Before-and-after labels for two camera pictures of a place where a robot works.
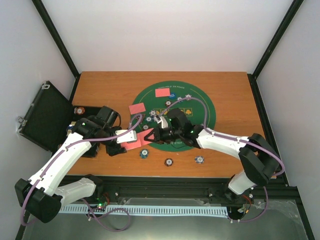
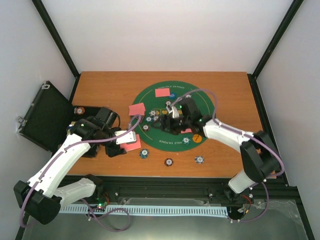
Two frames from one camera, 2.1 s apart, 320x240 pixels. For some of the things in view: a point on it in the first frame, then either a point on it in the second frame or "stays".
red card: x=136 y=108 stays
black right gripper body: x=165 y=137 to x=175 y=128
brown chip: x=168 y=103 stays
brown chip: x=145 y=126 stays
